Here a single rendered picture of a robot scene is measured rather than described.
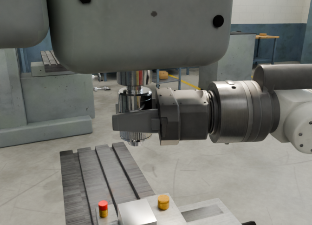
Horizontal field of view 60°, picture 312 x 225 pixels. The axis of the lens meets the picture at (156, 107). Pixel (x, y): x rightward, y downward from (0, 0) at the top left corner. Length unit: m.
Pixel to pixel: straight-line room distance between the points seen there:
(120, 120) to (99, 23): 0.15
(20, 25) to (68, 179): 0.66
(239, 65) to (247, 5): 3.86
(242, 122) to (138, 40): 0.18
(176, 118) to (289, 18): 9.57
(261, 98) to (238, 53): 4.69
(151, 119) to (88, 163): 0.59
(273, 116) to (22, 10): 0.31
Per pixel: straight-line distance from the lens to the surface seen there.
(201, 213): 0.59
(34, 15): 0.23
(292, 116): 0.39
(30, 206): 2.39
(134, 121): 0.35
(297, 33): 10.15
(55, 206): 2.32
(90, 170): 0.88
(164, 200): 0.52
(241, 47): 5.08
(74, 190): 0.80
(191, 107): 0.34
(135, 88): 0.36
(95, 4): 0.25
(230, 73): 5.00
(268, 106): 0.38
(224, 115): 0.36
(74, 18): 0.25
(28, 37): 0.23
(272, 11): 9.34
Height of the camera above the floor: 1.36
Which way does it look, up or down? 18 degrees down
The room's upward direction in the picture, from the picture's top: straight up
